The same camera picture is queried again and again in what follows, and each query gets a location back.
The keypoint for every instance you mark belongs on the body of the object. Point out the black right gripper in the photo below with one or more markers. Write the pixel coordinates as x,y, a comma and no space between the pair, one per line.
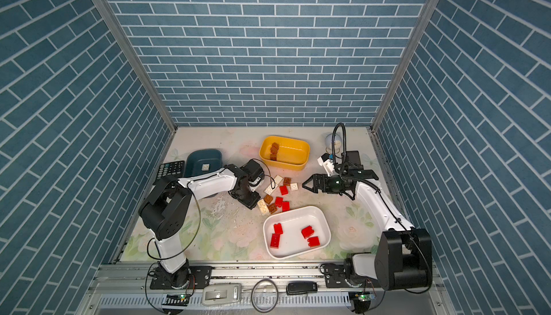
318,184

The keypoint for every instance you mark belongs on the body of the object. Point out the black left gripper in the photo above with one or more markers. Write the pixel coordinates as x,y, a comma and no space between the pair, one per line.
252,202

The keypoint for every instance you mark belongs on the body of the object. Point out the white lego brick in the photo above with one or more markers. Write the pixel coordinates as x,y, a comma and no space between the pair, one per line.
273,184

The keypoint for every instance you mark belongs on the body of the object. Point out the red lego brick lowest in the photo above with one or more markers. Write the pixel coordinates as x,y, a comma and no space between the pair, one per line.
286,206

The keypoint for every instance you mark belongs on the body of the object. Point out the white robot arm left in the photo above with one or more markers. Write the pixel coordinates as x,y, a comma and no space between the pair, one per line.
164,210

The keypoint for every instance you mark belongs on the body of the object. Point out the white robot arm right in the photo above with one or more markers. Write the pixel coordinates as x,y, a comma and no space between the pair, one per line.
404,253

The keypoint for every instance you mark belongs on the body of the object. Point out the yellow plastic bin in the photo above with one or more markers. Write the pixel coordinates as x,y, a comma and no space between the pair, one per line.
293,153

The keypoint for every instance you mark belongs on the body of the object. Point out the dark teal plastic bin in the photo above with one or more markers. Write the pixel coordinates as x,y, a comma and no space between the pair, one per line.
196,159

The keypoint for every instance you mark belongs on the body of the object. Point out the white plastic bin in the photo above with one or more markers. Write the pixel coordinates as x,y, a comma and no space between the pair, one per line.
292,243

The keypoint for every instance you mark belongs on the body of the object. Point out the black calculator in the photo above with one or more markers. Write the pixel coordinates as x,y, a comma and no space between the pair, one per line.
171,169

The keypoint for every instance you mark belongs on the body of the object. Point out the grey plastic box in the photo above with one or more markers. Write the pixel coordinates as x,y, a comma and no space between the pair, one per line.
221,294

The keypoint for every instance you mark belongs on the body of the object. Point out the black key fob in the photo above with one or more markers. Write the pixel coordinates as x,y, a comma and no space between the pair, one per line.
295,288

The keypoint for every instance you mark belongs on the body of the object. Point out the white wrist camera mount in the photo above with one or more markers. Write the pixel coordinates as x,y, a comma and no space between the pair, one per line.
327,163

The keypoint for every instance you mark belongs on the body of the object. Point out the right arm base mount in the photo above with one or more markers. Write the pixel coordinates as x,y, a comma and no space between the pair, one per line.
335,277

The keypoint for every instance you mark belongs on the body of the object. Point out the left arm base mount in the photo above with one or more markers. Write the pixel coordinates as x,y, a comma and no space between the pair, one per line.
188,277

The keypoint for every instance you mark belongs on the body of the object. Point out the aluminium rail base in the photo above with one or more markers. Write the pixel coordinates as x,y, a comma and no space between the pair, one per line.
125,289

